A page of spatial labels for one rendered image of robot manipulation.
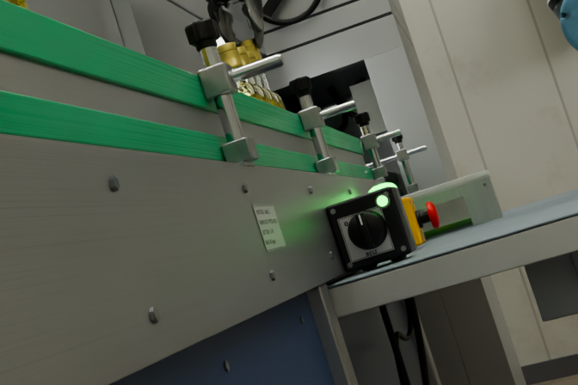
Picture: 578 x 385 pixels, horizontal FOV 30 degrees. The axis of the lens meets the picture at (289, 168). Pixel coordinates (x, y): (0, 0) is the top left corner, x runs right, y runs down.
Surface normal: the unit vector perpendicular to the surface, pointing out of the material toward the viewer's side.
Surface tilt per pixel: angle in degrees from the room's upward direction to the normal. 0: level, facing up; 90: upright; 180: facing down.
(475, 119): 90
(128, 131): 90
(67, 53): 90
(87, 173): 90
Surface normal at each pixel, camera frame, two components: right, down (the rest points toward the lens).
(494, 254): -0.49, 0.08
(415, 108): -0.20, -0.03
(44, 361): 0.93, -0.31
